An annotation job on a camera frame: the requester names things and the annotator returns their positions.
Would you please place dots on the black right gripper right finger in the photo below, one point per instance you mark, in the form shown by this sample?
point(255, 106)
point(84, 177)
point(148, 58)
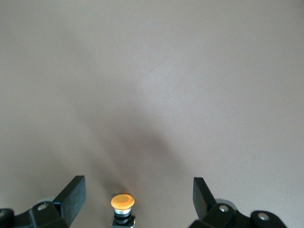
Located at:
point(202, 202)

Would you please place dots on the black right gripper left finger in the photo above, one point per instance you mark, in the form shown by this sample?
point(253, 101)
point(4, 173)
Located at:
point(71, 199)

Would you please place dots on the orange mushroom push button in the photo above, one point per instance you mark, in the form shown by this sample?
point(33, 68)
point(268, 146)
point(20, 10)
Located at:
point(122, 201)

